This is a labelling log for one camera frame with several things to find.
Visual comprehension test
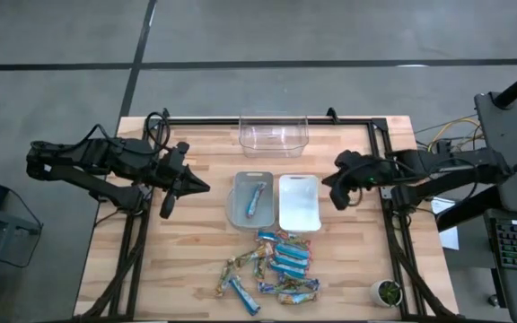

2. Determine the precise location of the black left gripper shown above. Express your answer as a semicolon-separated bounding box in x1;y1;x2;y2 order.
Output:
153;142;212;198

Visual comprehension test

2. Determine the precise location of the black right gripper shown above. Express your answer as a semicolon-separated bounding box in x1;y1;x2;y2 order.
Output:
320;149;381;193

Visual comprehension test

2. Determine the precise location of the light blue granola bar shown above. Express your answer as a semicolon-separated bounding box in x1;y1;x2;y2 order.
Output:
268;263;308;280
273;253;310;270
275;242;311;261
245;180;268;220

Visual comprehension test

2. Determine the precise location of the blue and orange granola bar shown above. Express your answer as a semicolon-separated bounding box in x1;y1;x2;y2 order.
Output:
257;229;286;243

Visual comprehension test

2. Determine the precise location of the dark blue granola bar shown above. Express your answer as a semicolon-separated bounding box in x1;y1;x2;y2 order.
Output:
257;280;295;296
228;275;262;317
280;274;321;291

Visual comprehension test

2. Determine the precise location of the white plastic bin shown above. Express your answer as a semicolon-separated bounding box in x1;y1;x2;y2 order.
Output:
278;173;322;233

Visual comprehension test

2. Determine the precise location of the grey plastic bin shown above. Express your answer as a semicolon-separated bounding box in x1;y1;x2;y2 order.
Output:
229;170;276;230

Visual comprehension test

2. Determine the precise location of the clear plastic bin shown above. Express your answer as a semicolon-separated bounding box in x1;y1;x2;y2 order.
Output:
239;115;310;159

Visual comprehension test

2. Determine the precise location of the small potted plant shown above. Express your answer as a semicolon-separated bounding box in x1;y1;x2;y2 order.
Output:
369;278;405;310

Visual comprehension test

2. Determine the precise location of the white paper sheet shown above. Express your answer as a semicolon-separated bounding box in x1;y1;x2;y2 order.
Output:
430;196;460;251

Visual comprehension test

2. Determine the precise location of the black cart crossbar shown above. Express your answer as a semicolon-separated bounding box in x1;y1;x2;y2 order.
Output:
435;184;502;233

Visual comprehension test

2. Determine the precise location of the black metal side stand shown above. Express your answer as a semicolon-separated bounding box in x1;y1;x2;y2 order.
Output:
0;188;44;323

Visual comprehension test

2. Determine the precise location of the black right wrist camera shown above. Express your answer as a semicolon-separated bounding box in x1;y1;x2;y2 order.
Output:
329;181;352;211

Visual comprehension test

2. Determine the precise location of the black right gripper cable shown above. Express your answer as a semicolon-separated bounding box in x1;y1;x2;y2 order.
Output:
347;186;370;208

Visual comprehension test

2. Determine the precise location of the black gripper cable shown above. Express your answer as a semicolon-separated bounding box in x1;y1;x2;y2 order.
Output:
347;186;370;208
145;110;172;152

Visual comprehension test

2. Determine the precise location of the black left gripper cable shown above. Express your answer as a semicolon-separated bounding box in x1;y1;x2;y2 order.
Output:
145;110;172;152

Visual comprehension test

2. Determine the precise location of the black aluminium table frame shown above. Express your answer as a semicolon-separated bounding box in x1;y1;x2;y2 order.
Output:
74;106;460;323

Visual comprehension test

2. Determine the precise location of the yellow cable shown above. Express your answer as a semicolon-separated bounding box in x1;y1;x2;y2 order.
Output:
427;116;484;153

